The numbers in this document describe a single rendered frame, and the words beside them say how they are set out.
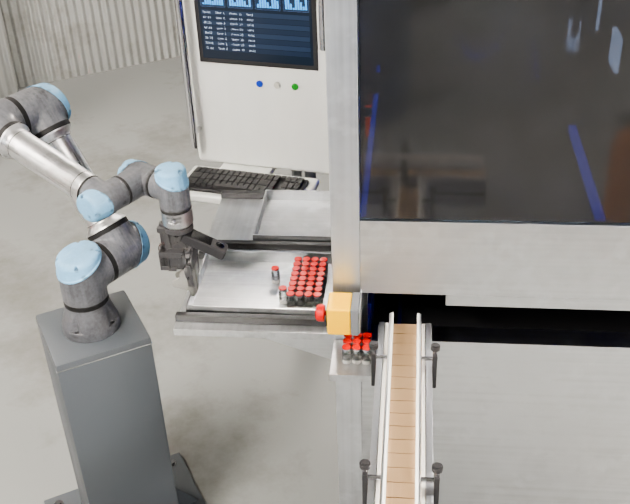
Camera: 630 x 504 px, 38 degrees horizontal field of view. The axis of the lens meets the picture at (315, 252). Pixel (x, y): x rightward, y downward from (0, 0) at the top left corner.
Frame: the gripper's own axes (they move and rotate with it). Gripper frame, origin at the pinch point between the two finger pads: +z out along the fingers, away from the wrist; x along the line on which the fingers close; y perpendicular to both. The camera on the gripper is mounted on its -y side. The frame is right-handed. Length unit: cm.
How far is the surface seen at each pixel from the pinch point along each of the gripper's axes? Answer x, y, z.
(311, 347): 2.5, -29.0, 15.2
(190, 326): 9.8, -0.2, 3.8
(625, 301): 12, -103, -8
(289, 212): -46.3, -18.0, 3.7
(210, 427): -46, 15, 92
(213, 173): -80, 12, 9
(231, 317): 8.1, -10.3, 1.9
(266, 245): -25.9, -14.1, 2.4
